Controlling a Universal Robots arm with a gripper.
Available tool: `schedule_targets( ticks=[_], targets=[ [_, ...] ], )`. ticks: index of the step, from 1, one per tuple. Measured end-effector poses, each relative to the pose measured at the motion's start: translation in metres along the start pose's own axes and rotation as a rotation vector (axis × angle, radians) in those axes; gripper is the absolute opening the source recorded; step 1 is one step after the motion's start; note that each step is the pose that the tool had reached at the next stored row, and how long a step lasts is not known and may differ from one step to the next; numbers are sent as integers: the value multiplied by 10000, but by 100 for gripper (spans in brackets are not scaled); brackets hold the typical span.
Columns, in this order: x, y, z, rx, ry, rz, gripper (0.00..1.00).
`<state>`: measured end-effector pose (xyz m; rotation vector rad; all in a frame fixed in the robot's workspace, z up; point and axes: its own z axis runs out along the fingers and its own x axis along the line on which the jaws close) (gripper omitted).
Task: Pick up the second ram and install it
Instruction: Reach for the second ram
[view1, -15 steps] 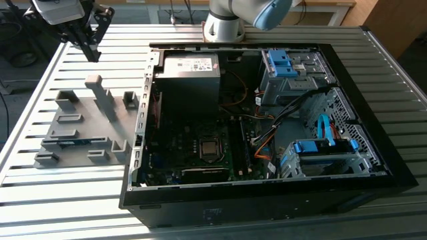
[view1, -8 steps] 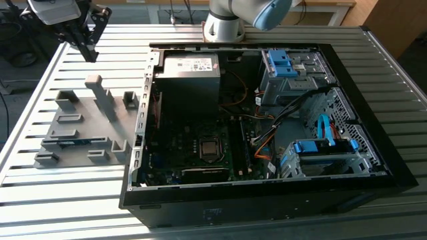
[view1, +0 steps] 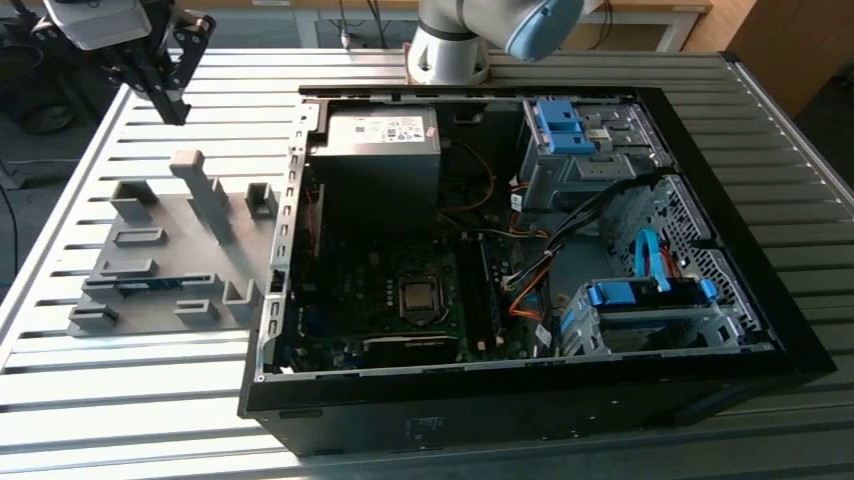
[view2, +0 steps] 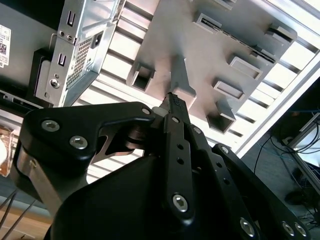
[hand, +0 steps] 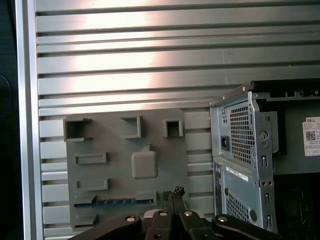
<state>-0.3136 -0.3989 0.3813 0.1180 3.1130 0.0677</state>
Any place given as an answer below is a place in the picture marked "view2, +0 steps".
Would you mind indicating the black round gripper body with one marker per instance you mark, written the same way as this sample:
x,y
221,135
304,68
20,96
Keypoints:
x,y
112,205

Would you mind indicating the blue RAM stick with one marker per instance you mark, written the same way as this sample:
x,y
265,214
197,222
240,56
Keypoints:
x,y
262,55

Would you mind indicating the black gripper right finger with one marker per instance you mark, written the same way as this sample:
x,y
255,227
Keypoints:
x,y
252,190

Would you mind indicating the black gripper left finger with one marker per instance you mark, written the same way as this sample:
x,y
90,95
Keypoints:
x,y
75,120

